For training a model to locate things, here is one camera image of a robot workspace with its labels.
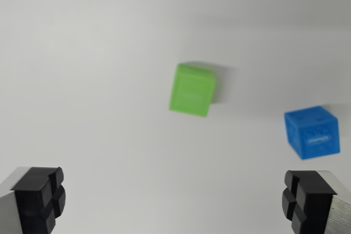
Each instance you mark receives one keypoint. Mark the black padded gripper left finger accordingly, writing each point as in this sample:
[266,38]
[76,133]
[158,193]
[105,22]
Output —
[30,201]

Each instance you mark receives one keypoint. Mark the black padded gripper right finger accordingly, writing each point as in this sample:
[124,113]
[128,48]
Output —
[315,204]

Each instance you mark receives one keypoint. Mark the blue soft toy cube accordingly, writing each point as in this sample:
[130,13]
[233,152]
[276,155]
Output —
[312,132]

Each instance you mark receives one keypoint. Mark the green soft toy cube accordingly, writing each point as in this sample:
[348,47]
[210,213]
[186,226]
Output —
[190,91]

